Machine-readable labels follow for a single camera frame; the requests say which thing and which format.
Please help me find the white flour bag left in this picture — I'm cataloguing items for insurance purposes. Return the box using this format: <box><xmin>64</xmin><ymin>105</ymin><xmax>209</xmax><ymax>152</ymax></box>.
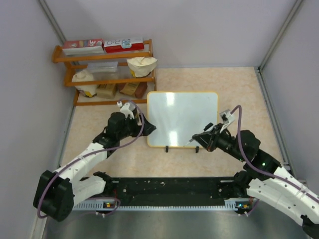
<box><xmin>72</xmin><ymin>69</ymin><xmax>98</xmax><ymax>98</ymax></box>

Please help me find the red white box right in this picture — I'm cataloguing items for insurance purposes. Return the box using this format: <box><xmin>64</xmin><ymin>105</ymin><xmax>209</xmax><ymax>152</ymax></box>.
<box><xmin>104</xmin><ymin>37</ymin><xmax>145</xmax><ymax>53</ymax></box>

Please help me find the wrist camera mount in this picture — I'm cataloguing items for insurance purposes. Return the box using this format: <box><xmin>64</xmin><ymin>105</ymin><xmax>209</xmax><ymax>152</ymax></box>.
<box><xmin>219</xmin><ymin>109</ymin><xmax>235</xmax><ymax>132</ymax></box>
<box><xmin>117</xmin><ymin>101</ymin><xmax>137</xmax><ymax>120</ymax></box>

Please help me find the cream paper bag right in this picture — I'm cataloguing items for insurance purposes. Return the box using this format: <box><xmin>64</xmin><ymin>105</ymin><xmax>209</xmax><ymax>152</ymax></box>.
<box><xmin>127</xmin><ymin>57</ymin><xmax>158</xmax><ymax>78</ymax></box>

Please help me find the clear plastic container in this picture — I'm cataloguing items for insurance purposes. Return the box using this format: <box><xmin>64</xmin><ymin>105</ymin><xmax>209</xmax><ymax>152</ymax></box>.
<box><xmin>87</xmin><ymin>62</ymin><xmax>119</xmax><ymax>80</ymax></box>

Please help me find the red white box left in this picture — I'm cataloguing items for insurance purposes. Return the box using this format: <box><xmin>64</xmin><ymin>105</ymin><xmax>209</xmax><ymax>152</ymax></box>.
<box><xmin>62</xmin><ymin>38</ymin><xmax>105</xmax><ymax>55</ymax></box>

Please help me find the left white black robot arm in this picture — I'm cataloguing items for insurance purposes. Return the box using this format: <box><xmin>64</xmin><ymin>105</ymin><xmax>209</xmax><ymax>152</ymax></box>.
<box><xmin>33</xmin><ymin>112</ymin><xmax>156</xmax><ymax>222</ymax></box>

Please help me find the black drink can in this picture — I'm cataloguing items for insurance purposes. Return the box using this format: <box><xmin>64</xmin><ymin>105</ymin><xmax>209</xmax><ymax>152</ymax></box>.
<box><xmin>130</xmin><ymin>103</ymin><xmax>140</xmax><ymax>123</ymax></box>

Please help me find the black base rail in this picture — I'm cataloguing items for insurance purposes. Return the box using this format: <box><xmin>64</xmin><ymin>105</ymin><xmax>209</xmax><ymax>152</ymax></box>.
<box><xmin>99</xmin><ymin>177</ymin><xmax>249</xmax><ymax>207</ymax></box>

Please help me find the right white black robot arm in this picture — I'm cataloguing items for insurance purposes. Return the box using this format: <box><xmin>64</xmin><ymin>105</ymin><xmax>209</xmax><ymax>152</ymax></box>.
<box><xmin>191</xmin><ymin>123</ymin><xmax>319</xmax><ymax>239</ymax></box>

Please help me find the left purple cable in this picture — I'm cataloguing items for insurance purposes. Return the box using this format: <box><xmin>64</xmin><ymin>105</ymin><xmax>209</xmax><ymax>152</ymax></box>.
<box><xmin>37</xmin><ymin>99</ymin><xmax>145</xmax><ymax>219</ymax></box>

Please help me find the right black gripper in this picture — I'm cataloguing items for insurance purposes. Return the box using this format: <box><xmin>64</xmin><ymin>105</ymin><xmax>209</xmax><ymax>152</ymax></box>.
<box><xmin>193</xmin><ymin>122</ymin><xmax>246</xmax><ymax>162</ymax></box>

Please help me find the yellow framed whiteboard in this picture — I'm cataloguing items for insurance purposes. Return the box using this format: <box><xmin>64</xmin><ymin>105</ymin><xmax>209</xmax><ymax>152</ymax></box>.
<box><xmin>147</xmin><ymin>91</ymin><xmax>219</xmax><ymax>148</ymax></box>

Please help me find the wooden three tier shelf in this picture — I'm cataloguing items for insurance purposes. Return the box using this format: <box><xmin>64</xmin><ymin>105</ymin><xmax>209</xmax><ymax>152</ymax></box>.
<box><xmin>51</xmin><ymin>39</ymin><xmax>158</xmax><ymax>106</ymax></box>

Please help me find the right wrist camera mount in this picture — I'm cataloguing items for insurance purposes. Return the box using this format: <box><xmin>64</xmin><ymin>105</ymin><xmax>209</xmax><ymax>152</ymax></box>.
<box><xmin>219</xmin><ymin>109</ymin><xmax>235</xmax><ymax>132</ymax></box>

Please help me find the tan brown box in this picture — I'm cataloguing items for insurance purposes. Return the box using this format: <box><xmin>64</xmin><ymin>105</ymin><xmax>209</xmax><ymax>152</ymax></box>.
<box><xmin>96</xmin><ymin>84</ymin><xmax>117</xmax><ymax>100</ymax></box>

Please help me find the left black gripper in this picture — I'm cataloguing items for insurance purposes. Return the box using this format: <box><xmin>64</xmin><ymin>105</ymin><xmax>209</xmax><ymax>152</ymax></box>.
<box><xmin>117</xmin><ymin>113</ymin><xmax>156</xmax><ymax>140</ymax></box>

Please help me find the white black marker pen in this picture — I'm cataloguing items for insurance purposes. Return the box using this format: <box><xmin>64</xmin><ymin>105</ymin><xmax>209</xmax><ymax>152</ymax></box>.
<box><xmin>184</xmin><ymin>122</ymin><xmax>214</xmax><ymax>147</ymax></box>

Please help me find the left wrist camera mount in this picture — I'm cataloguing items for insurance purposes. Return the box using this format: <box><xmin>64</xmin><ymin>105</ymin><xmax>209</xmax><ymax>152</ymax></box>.
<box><xmin>117</xmin><ymin>101</ymin><xmax>137</xmax><ymax>120</ymax></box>

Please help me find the red white box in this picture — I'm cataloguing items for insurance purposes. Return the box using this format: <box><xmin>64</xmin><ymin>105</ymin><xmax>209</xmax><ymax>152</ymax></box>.
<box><xmin>104</xmin><ymin>37</ymin><xmax>145</xmax><ymax>53</ymax></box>
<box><xmin>62</xmin><ymin>38</ymin><xmax>105</xmax><ymax>55</ymax></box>

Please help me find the reddish brown packet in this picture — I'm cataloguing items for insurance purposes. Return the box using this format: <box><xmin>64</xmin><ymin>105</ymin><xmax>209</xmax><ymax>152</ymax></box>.
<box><xmin>117</xmin><ymin>82</ymin><xmax>148</xmax><ymax>99</ymax></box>

